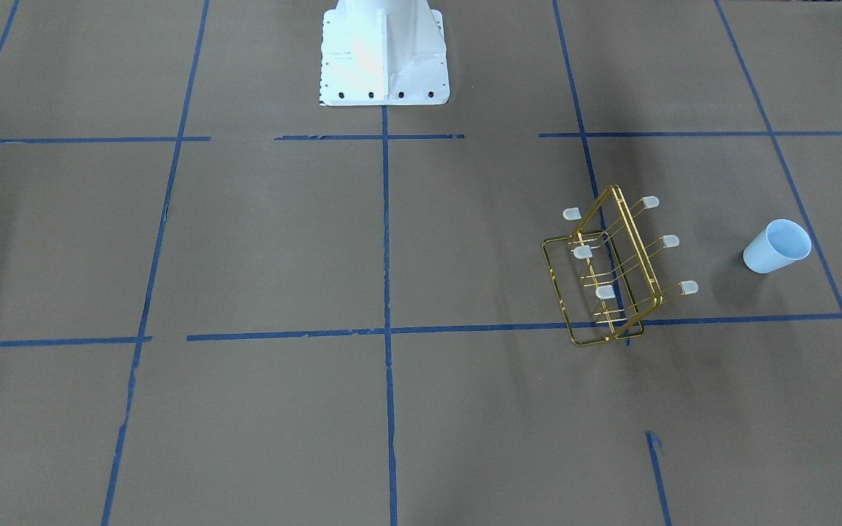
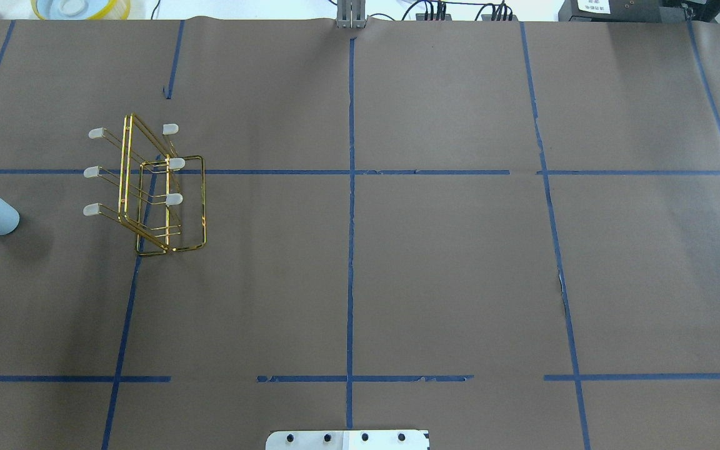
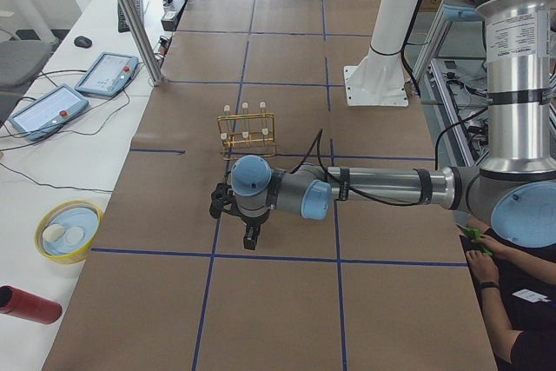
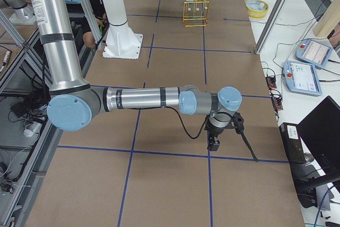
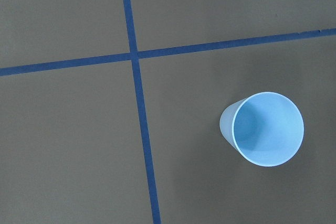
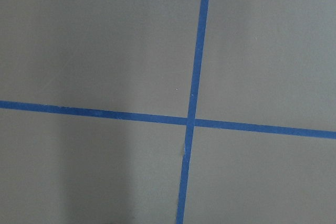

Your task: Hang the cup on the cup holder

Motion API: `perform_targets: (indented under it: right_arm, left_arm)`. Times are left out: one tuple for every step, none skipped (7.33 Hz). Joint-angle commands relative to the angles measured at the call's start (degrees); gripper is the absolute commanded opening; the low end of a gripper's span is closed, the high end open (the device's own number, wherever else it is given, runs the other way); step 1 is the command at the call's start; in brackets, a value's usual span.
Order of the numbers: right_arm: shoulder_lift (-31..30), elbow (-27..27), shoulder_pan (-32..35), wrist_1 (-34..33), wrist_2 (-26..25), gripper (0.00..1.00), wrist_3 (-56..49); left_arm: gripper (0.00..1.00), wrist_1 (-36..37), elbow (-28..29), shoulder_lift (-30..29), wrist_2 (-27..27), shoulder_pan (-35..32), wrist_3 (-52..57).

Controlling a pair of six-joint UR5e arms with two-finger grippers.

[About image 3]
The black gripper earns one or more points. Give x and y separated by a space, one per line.
252 220

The operator forearm with black band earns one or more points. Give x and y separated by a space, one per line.
499 329

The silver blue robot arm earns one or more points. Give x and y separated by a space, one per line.
512 190

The operator hand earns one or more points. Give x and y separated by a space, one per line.
482 265

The yellow bowl with blue plate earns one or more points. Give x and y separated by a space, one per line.
66 233

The far blue teach pendant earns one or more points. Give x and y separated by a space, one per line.
108 75

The blue teach pendant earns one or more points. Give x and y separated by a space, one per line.
47 114
108 75

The green handheld tool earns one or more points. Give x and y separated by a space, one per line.
467 239

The near blue teach pendant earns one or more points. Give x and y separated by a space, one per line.
47 114

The red cylindrical bottle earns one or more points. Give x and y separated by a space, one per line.
25 305

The black computer mouse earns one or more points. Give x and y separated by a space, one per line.
83 42

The grey office chair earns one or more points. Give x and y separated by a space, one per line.
21 62

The gold wire cup holder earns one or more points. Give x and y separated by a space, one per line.
247 132

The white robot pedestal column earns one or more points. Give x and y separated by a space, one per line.
378 80

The aluminium frame post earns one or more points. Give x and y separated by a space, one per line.
140 37

